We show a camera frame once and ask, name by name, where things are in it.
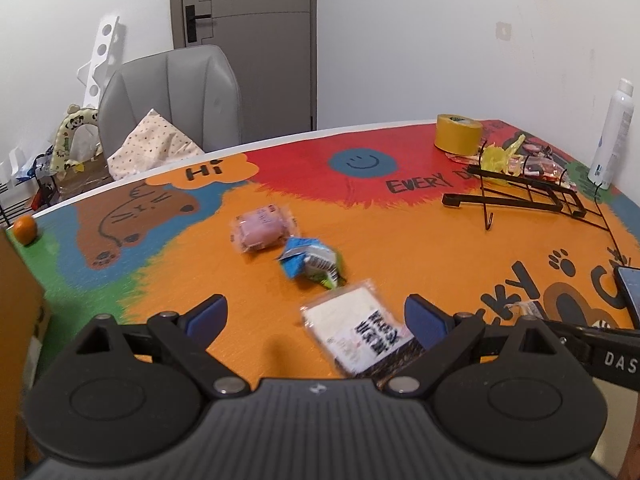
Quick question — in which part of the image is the pink snack packet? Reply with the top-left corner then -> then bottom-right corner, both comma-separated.
230,203 -> 297,254

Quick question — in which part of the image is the white perforated board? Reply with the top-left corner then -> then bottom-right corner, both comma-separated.
76,15 -> 123,111

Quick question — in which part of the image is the black door handle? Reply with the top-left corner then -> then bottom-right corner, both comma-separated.
184,4 -> 212,44

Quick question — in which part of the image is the panda print bag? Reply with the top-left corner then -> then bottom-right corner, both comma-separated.
49,104 -> 107,175

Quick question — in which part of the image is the black wire rack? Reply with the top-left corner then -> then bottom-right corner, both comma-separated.
441,151 -> 632,262

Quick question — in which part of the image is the black smartphone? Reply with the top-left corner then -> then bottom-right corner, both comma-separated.
613,265 -> 640,327

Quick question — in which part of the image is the yellow tape roll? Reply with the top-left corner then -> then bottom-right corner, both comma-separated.
433,113 -> 484,157

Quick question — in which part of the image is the black shoe rack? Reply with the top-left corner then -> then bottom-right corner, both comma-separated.
0,179 -> 17,227

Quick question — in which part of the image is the grey chair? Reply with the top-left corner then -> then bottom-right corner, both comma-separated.
98,44 -> 244,158

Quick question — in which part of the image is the blue and green snack packet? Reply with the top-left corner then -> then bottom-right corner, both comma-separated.
277,236 -> 347,289

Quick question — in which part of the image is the orange fruit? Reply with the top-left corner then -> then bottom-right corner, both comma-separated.
12,215 -> 39,246

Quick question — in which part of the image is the grey door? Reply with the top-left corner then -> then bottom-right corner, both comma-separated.
169,0 -> 319,147

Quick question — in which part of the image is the yellow crumpled wrapper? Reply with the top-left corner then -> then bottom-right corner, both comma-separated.
479,132 -> 528,177

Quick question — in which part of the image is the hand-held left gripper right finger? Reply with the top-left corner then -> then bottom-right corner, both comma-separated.
387,294 -> 568,395

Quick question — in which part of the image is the small clear wrapper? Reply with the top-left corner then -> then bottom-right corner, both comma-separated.
504,300 -> 545,322

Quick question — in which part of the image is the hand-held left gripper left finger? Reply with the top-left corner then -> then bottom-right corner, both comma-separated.
75,294 -> 252,397

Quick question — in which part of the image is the white spray bottle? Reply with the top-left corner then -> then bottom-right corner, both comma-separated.
587,78 -> 636,191

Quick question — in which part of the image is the white and black snack packet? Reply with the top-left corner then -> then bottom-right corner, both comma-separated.
299,280 -> 427,388

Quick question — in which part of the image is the dotted beige cushion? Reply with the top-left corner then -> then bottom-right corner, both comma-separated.
107,108 -> 207,182

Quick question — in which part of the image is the taped cardboard box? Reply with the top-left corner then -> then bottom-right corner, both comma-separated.
56,152 -> 114,196

